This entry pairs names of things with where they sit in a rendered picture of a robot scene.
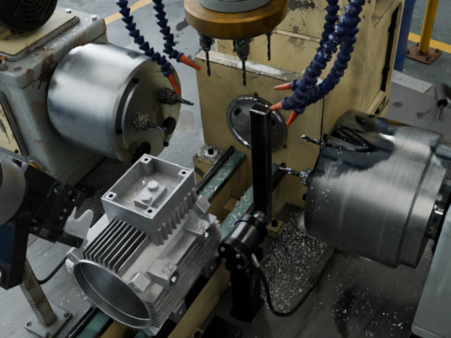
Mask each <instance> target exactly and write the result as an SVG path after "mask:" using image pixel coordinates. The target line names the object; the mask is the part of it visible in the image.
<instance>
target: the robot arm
mask: <svg viewBox="0 0 451 338"><path fill-rule="evenodd" d="M70 189H73V190H74V191H76V192H78V193H79V195H78V197H77V199H76V201H75V200H74V199H73V198H74V196H75V194H76V193H74V192H73V191H70ZM85 195H86V194H85V193H84V192H82V191H80V190H78V189H76V188H75V187H73V186H71V185H69V184H67V183H65V182H63V181H60V180H58V179H55V178H54V177H52V176H50V175H48V174H46V173H44V172H43V171H41V170H39V169H37V168H34V167H33V166H31V165H29V164H26V163H25V162H22V161H19V160H17V159H15V158H12V157H11V156H10V157H9V158H8V159H7V158H4V157H3V156H0V287H2V288H3V289H5V290H9V289H11V288H13V287H16V286H18V285H20V284H22V282H23V272H24V267H25V261H26V252H27V246H28V236H29V234H30V233H31V234H33V235H35V236H37V237H40V238H42V239H45V240H47V241H50V242H52V243H56V241H57V242H60V243H63V244H65V245H68V246H71V247H75V248H80V247H84V246H86V245H87V244H88V242H89V240H88V239H87V234H88V231H89V227H90V225H91V221H92V219H93V212H92V210H87V211H85V212H84V213H83V214H82V215H81V216H80V217H79V218H78V219H74V215H75V212H76V209H77V207H78V208H79V207H80V205H81V203H82V201H83V199H84V197H85ZM71 231H72V232H71Z"/></svg>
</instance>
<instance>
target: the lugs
mask: <svg viewBox="0 0 451 338"><path fill-rule="evenodd" d="M210 206H211V204H210V203H209V202H208V201H207V200H206V198H205V197H204V196H203V195H201V196H199V197H197V198H196V201H194V202H193V210H194V211H195V212H196V213H197V214H198V215H202V214H204V213H206V211H207V210H208V209H209V207H210ZM83 250H84V247H80V248H75V247H72V248H71V249H70V251H69V252H68V253H67V254H66V257H67V258H68V259H69V260H70V261H71V262H72V263H74V264H75V263H76V262H79V260H80V259H81V258H82V254H81V252H82V251H83ZM150 283H151V281H150V280H149V279H148V278H147V277H146V276H145V275H144V274H143V273H142V272H136V273H135V274H134V275H133V276H132V277H131V278H130V279H129V280H128V282H127V285H128V286H129V287H130V288H131V289H132V290H133V291H134V292H135V293H136V294H140V293H143V292H144V291H145V289H147V287H148V286H149V285H150ZM84 300H85V301H86V302H87V303H89V304H90V305H91V306H92V307H93V308H95V307H97V306H96V305H94V304H93V303H92V302H91V301H90V300H89V299H88V298H87V297H84ZM161 328H162V327H161ZM161 328H160V329H161ZM160 329H157V328H155V327H152V326H149V327H147V328H145V329H141V330H143V332H145V334H147V336H149V337H150V336H155V335H156V334H157V333H158V332H159V330H160Z"/></svg>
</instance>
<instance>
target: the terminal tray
mask: <svg viewBox="0 0 451 338"><path fill-rule="evenodd" d="M153 176H154V177H153ZM144 178H146V180H145V179H144ZM154 178H155V181H153V180H154ZM152 179H153V180H152ZM143 181H144V184H145V186H144V185H143ZM163 184H164V186H163ZM168 184H169V186H170V187H171V188H172V190H171V189H170V187H168ZM146 185H147V186H146ZM174 188H175V189H174ZM131 189H132V190H131ZM135 192H136V194H135ZM166 192H167V195H166ZM133 194H134V195H133ZM132 195H133V196H132ZM131 196H132V197H131ZM196 198H197V193H196V184H195V175H194V170H191V169H188V168H185V167H182V166H179V165H177V164H173V163H171V162H167V161H165V160H161V159H160V158H156V157H154V156H150V155H148V154H144V155H143V156H142V157H141V158H140V159H139V160H138V161H137V162H136V163H135V164H134V165H133V166H132V167H131V168H130V169H129V170H128V171H127V172H126V173H125V174H124V175H123V176H122V177H121V178H120V179H119V180H118V181H117V182H116V183H115V184H114V185H113V186H112V187H111V188H110V189H109V190H108V191H107V192H106V193H105V194H104V195H103V196H102V197H101V201H102V204H103V208H104V210H105V214H106V215H107V218H108V221H109V222H110V221H111V220H112V219H113V220H114V222H115V220H118V222H120V221H121V222H122V223H124V222H126V224H127V225H128V224H129V223H130V225H131V226H132V227H133V226H135V228H136V230H137V229H138V228H140V231H141V233H142V232H143V231H145V234H146V236H147V235H148V234H150V238H151V241H152V242H153V243H154V244H156V245H157V246H158V247H159V245H164V240H168V234H170V235H172V234H173V232H172V230H173V229H177V224H179V225H180V224H181V219H185V213H186V214H187V215H188V214H189V209H193V202H194V201H196ZM124 199H125V201H126V202H127V203H125V202H124V201H123V200H124ZM129 200H130V202H129ZM121 201H122V202H123V203H122V202H121ZM134 204H135V205H134ZM157 204H158V205H157ZM142 209H144V210H143V211H142V213H141V212H140V211H139V210H142Z"/></svg>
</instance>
